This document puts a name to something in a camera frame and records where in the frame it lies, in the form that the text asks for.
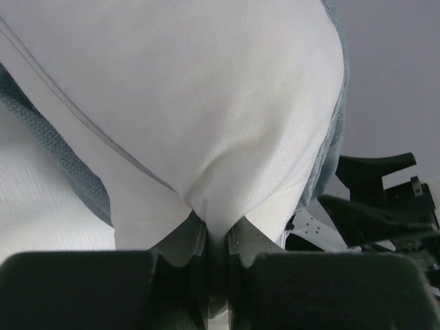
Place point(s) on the grey-blue pillowcase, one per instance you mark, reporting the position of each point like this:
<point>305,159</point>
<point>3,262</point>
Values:
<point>90,188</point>

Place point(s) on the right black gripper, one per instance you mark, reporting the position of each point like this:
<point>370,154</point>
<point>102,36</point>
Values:
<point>409,222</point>

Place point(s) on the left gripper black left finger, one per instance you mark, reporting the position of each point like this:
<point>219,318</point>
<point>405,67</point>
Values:
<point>160,288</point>

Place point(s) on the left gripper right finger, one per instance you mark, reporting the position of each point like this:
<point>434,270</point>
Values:
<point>270,288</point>

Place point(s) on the white pillow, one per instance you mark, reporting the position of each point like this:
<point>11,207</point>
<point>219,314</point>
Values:
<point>212,107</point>

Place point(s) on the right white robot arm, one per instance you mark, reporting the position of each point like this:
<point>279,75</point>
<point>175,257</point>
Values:
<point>306,233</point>

